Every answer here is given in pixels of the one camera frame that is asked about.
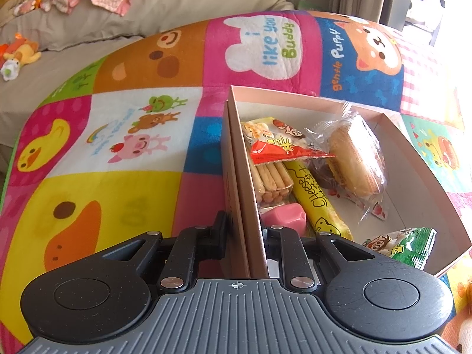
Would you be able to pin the pale round cake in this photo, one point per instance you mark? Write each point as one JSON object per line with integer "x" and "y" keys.
{"x": 354, "y": 158}

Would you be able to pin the clear biscuit sticks packet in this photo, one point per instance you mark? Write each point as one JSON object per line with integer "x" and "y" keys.
{"x": 273, "y": 184}

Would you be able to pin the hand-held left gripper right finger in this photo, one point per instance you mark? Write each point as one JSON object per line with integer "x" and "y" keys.
{"x": 271, "y": 243}

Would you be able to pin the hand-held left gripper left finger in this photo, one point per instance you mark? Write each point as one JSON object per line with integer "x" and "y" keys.
{"x": 219, "y": 239}

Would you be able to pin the red cartoon snack packet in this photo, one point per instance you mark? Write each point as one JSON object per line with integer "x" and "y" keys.
{"x": 280, "y": 147}

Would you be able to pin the beige sofa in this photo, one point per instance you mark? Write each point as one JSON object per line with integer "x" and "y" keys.
{"x": 110, "y": 25}

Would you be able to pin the yellow snack stick packet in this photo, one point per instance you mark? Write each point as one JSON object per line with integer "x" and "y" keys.
{"x": 317, "y": 202}

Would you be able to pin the green cartoon snack packet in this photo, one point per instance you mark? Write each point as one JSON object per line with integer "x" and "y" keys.
{"x": 413, "y": 243}

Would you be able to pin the colourful cartoon play mat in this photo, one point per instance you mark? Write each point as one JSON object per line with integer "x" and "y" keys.
{"x": 129, "y": 199}

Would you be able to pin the brown round cake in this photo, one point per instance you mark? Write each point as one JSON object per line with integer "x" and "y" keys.
{"x": 320, "y": 171}

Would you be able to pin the white green small toy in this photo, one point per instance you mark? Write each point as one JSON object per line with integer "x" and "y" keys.
{"x": 9, "y": 70}

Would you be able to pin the orange plush toy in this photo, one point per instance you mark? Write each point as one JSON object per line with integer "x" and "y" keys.
{"x": 22, "y": 51}

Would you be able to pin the pink cardboard box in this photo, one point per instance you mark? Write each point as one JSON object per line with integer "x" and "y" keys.
{"x": 416, "y": 177}

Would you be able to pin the red round-lidded jelly cup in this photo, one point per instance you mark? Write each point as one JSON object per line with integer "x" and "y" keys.
{"x": 284, "y": 215}

